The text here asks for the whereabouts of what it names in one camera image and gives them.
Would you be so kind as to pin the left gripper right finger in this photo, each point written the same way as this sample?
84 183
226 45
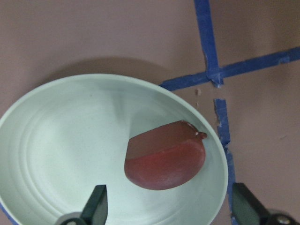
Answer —
248 210

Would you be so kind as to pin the green plate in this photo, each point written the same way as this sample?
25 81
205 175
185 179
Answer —
65 137

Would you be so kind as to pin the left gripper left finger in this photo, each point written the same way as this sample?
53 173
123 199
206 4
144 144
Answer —
95 211

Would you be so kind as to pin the red bun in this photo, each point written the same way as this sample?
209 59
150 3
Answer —
165 157

